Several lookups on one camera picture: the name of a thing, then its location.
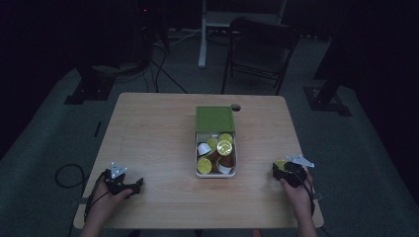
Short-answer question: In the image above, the person's right hand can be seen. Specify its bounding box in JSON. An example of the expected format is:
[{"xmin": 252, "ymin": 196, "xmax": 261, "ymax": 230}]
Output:
[{"xmin": 280, "ymin": 170, "xmax": 316, "ymax": 228}]

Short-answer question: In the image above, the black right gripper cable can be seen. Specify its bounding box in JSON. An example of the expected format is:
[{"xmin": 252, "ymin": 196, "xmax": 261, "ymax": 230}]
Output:
[{"xmin": 295, "ymin": 172, "xmax": 316, "ymax": 218}]

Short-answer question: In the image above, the long black floor cable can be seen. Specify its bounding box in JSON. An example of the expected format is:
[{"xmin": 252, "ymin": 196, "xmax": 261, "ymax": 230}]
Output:
[{"xmin": 143, "ymin": 42, "xmax": 190, "ymax": 95}]

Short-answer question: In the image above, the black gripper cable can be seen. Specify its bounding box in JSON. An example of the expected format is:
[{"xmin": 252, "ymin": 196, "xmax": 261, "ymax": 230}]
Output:
[
  {"xmin": 295, "ymin": 172, "xmax": 316, "ymax": 218},
  {"xmin": 82, "ymin": 171, "xmax": 112, "ymax": 223}
]

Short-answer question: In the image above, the black stand base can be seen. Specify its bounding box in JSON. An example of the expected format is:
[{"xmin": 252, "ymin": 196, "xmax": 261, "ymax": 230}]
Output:
[
  {"xmin": 302, "ymin": 84, "xmax": 353, "ymax": 118},
  {"xmin": 63, "ymin": 63, "xmax": 117, "ymax": 106}
]

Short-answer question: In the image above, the white desk frame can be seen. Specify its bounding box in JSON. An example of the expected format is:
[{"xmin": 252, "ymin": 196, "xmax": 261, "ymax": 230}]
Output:
[{"xmin": 198, "ymin": 0, "xmax": 289, "ymax": 69}]

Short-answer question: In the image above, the white floor cable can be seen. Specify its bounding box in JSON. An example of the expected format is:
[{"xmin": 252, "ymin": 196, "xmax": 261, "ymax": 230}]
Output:
[{"xmin": 153, "ymin": 28, "xmax": 204, "ymax": 47}]

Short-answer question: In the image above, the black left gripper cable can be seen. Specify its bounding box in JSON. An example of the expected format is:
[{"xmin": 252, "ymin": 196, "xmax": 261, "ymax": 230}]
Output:
[{"xmin": 82, "ymin": 171, "xmax": 112, "ymax": 223}]

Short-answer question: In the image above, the coiled black floor cable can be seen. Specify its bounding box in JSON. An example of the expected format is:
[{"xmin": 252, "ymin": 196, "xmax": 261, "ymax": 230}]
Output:
[{"xmin": 54, "ymin": 163, "xmax": 88, "ymax": 190}]

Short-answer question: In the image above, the green box lid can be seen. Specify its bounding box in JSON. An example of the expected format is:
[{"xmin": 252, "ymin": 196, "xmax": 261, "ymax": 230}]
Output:
[{"xmin": 195, "ymin": 106, "xmax": 236, "ymax": 134}]

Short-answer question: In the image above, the tray of small cups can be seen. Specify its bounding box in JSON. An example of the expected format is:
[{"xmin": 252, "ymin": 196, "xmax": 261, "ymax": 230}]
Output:
[{"xmin": 195, "ymin": 130, "xmax": 238, "ymax": 179}]

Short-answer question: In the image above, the pile of coffee capsules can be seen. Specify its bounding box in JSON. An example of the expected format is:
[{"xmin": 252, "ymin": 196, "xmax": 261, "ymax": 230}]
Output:
[{"xmin": 196, "ymin": 132, "xmax": 236, "ymax": 176}]

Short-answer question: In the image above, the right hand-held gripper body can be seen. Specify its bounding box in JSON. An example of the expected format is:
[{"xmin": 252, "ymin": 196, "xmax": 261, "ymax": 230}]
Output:
[{"xmin": 278, "ymin": 155, "xmax": 316, "ymax": 190}]

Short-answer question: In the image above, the dark equipment rack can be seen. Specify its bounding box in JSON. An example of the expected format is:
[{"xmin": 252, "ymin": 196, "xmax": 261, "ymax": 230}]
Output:
[{"xmin": 129, "ymin": 0, "xmax": 173, "ymax": 65}]

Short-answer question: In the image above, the person's left hand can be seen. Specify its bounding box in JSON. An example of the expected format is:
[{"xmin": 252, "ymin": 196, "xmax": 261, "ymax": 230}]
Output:
[{"xmin": 84, "ymin": 179, "xmax": 134, "ymax": 229}]

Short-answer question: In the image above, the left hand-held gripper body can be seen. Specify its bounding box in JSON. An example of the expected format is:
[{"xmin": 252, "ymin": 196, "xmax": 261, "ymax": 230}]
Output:
[{"xmin": 103, "ymin": 161, "xmax": 134, "ymax": 198}]

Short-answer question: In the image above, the black folding chair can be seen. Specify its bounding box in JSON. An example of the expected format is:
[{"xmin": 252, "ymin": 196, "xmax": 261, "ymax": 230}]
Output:
[{"xmin": 220, "ymin": 17, "xmax": 301, "ymax": 97}]

